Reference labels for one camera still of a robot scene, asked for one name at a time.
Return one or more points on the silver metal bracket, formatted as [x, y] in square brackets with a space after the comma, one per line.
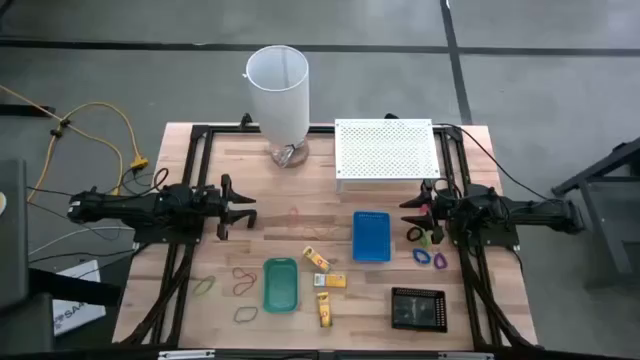
[465, 356]
[185, 355]

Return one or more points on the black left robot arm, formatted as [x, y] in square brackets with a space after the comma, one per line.
[130, 207]

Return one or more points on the white perforated metal shelf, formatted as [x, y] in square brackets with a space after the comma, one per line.
[385, 147]

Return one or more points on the black stand foot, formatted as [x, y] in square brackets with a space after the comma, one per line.
[25, 110]

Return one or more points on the dark grey panel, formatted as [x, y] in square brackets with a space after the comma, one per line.
[12, 235]

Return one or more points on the black aluminium table frame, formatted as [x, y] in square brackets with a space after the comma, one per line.
[197, 150]

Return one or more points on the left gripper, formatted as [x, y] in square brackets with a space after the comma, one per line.
[207, 210]

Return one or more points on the yellow rubber band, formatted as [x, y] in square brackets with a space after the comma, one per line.
[322, 235]

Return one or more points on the white lamp with wooden base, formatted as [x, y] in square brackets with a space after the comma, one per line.
[277, 105]

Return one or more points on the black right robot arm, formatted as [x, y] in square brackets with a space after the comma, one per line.
[530, 212]

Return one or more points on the teal plastic tray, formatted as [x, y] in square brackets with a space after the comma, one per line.
[280, 285]

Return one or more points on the coloured rubber bands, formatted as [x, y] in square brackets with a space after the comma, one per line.
[235, 274]

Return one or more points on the white printed box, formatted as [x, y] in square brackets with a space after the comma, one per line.
[80, 310]

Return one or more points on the black mesh tray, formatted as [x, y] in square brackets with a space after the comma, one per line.
[419, 310]

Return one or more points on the dark metal stand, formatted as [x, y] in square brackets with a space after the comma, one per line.
[600, 210]

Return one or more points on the blue plastic basket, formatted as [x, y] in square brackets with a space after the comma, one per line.
[371, 236]

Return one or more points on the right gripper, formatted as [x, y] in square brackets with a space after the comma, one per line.
[440, 212]

